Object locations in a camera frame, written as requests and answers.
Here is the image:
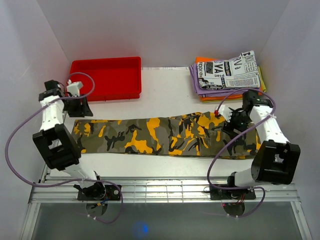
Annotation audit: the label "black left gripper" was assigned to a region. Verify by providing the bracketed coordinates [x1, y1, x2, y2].
[63, 94, 94, 118]

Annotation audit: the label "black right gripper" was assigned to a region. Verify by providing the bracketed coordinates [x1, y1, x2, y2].
[221, 107, 253, 141]

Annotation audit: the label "camouflage yellow green trousers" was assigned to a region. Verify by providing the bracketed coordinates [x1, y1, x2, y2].
[71, 111, 262, 160]

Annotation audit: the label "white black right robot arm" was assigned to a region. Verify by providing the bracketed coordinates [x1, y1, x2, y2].
[218, 90, 301, 199]

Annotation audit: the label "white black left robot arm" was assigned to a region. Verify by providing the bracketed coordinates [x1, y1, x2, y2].
[32, 80, 106, 200]

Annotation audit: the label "orange folded trousers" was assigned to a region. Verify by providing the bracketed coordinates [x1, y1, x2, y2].
[195, 56, 267, 103]

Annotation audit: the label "purple folded trousers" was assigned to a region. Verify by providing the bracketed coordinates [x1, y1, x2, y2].
[189, 63, 245, 95]

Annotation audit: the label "yellow-green folded trousers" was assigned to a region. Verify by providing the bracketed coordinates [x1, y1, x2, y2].
[258, 67, 267, 93]

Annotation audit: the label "newspaper print folded trousers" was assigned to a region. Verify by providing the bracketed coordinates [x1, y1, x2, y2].
[196, 50, 261, 90]

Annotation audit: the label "red plastic tray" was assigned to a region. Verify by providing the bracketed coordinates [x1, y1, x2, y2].
[70, 56, 142, 102]

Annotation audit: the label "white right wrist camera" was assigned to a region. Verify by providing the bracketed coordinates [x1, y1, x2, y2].
[214, 104, 233, 123]

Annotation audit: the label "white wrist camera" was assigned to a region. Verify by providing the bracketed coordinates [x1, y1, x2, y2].
[66, 79, 83, 97]
[214, 104, 233, 123]

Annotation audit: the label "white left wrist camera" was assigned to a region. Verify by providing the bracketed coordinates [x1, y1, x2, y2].
[66, 79, 83, 97]

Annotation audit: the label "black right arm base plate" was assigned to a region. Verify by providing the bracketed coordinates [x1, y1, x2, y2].
[203, 184, 256, 201]

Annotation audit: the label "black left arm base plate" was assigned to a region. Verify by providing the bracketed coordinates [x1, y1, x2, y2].
[73, 182, 122, 202]

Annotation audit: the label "aluminium frame rail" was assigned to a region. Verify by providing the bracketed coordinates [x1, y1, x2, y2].
[29, 178, 301, 204]

